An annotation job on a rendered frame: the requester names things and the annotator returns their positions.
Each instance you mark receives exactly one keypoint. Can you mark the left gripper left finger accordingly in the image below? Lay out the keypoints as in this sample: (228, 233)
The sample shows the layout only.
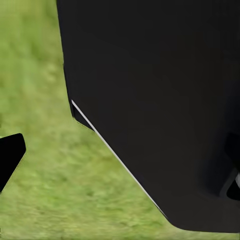
(12, 150)

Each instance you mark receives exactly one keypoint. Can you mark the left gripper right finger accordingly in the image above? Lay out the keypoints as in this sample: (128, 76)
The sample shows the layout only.
(232, 149)

